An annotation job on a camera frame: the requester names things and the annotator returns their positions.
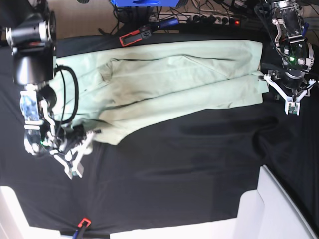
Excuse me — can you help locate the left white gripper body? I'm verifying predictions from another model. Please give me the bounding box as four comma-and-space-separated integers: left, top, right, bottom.
258, 70, 317, 116

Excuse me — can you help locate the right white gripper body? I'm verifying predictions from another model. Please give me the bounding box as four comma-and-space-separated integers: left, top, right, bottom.
49, 129, 101, 179

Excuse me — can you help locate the light green T-shirt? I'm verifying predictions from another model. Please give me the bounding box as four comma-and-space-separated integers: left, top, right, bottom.
57, 40, 268, 145

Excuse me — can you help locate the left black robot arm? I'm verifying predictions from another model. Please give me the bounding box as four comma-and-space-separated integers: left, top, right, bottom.
254, 0, 319, 115

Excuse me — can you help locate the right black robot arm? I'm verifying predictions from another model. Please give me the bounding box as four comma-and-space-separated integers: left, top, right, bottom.
0, 0, 96, 179

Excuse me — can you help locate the orange blue clamp bottom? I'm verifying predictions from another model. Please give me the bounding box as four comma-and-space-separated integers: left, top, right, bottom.
72, 218, 91, 239

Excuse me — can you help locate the white foam board left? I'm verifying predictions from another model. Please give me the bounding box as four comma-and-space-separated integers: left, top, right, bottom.
0, 186, 61, 239

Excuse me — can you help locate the black table cloth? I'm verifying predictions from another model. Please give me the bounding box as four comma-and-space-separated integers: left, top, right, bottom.
0, 33, 319, 237

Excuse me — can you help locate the white power strip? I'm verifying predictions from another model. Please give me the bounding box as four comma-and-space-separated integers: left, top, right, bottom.
150, 13, 241, 26

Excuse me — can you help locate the orange black clamp top centre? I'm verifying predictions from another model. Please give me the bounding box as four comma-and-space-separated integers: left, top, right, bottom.
119, 17, 179, 47

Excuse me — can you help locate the blue plastic box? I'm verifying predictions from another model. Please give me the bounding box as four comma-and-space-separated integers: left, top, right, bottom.
110, 0, 179, 7

